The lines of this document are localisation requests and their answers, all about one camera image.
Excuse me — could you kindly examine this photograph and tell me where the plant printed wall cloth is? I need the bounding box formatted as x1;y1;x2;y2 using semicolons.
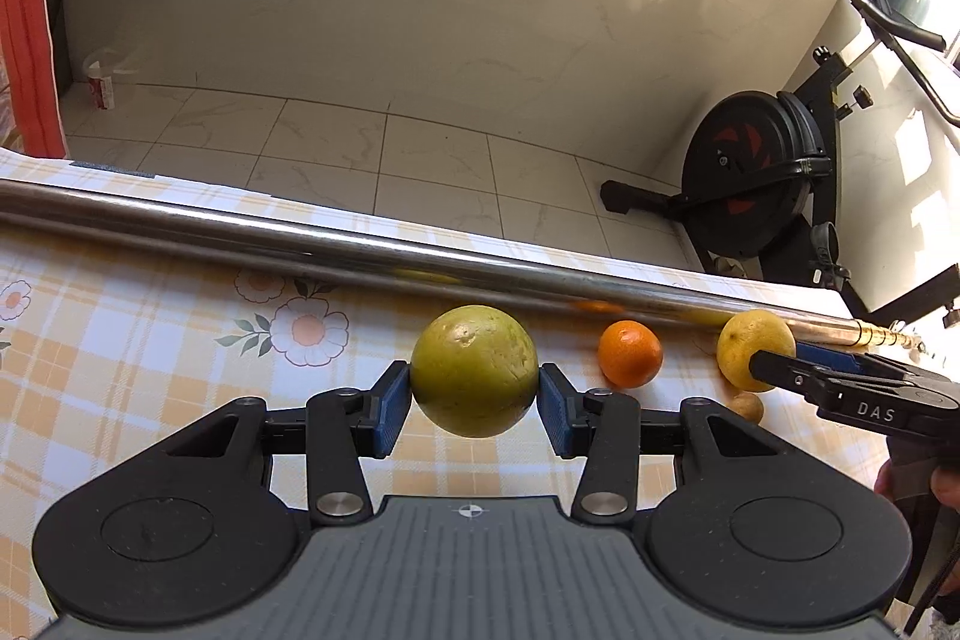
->
0;0;70;161

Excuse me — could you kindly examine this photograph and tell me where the black exercise bike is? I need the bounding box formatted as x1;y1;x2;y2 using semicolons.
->
600;0;960;330

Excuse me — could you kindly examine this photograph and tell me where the orange mandarin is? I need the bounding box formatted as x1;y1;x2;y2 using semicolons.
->
598;320;665;388

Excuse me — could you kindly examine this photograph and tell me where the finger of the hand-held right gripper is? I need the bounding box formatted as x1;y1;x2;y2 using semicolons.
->
750;348;960;440
796;342;940;384

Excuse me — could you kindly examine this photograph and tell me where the person's right hand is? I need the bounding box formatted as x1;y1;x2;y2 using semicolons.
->
876;458;960;510

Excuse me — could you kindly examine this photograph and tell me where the round yellow lemon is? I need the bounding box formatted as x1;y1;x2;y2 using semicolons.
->
716;311;797;393

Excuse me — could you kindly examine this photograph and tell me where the yellow green citrus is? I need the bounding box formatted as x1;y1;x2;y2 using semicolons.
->
409;305;539;438

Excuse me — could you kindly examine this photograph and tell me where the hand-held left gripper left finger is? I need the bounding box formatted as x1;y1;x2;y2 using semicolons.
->
165;361;413;525

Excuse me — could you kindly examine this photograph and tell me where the steel telescopic pole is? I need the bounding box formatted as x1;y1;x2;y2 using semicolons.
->
0;179;932;356

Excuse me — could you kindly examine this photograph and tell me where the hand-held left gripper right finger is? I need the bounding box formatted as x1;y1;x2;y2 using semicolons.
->
538;362;782;525

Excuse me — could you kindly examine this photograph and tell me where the orange checked floral tablecloth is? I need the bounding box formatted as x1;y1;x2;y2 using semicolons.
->
0;147;927;540

